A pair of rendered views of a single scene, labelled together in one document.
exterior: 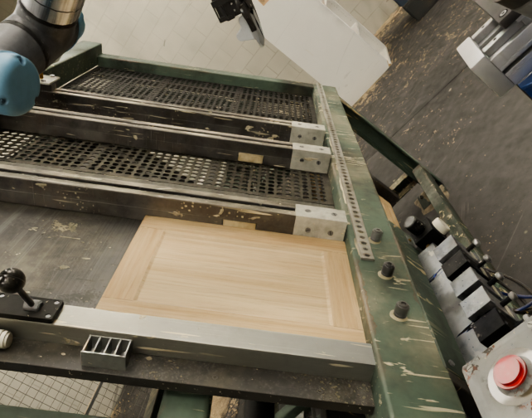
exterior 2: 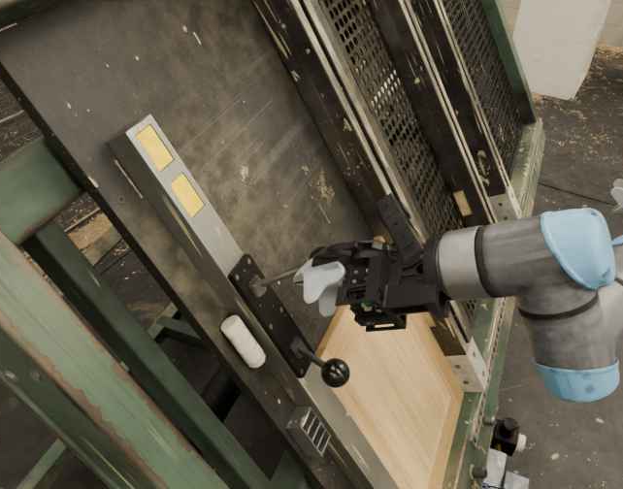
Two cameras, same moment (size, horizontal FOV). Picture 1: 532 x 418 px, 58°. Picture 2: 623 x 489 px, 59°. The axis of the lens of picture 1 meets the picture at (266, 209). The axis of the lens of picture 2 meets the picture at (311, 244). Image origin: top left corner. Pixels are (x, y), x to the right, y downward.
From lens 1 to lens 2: 0.79 m
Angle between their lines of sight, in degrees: 26
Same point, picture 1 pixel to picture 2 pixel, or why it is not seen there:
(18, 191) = (321, 102)
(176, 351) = (344, 463)
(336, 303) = (434, 472)
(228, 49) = not seen: outside the picture
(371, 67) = (558, 82)
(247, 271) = (408, 386)
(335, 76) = (528, 49)
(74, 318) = (311, 381)
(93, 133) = (393, 30)
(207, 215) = not seen: hidden behind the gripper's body
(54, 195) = (344, 142)
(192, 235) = not seen: hidden behind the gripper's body
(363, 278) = (462, 467)
